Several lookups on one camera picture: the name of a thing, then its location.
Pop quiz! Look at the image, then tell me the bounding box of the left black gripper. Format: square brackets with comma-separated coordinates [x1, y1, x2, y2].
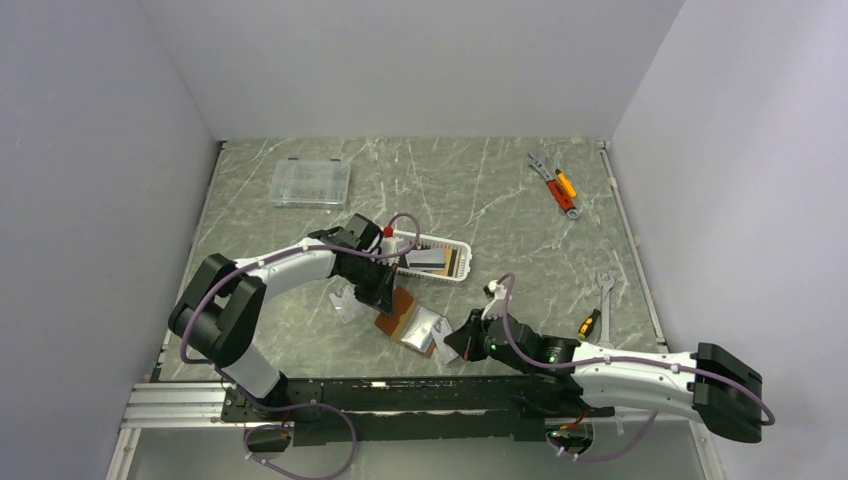
[341, 256, 397, 317]

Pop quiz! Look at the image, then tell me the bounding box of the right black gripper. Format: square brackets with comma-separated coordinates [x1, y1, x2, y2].
[444, 307, 532, 373]

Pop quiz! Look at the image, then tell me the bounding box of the clear plastic card sleeve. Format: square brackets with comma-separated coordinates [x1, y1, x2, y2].
[329, 285, 366, 324]

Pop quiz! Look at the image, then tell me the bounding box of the silver VIP card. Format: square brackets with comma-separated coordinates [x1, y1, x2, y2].
[431, 317, 458, 365]

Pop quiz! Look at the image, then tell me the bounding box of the brown leather card holder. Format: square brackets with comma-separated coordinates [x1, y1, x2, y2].
[374, 287, 447, 358]

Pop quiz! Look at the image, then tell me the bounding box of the gold credit card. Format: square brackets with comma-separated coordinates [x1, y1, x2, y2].
[433, 247, 468, 282]

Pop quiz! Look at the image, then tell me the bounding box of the white plastic basket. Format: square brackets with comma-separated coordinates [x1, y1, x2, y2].
[398, 234, 473, 283]

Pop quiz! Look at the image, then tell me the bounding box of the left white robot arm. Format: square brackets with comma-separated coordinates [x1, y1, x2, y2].
[168, 214, 396, 420]

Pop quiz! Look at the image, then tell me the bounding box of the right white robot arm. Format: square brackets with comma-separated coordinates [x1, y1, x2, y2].
[444, 309, 767, 444]

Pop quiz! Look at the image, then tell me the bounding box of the yellow black screwdriver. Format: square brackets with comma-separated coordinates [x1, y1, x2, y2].
[577, 308, 602, 341]

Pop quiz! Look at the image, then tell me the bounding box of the clear plastic organizer box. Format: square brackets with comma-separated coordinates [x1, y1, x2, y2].
[269, 157, 351, 209]

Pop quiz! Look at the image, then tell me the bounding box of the silver open-end wrench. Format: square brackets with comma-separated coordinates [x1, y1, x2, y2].
[597, 273, 616, 348]

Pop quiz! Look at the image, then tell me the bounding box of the red adjustable wrench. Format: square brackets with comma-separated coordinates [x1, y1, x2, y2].
[546, 180, 579, 220]

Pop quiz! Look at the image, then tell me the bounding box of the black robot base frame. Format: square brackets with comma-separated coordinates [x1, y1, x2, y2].
[221, 376, 615, 447]

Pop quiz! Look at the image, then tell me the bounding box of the yellow handled screwdriver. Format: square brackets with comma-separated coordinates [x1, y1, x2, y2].
[555, 169, 577, 199]

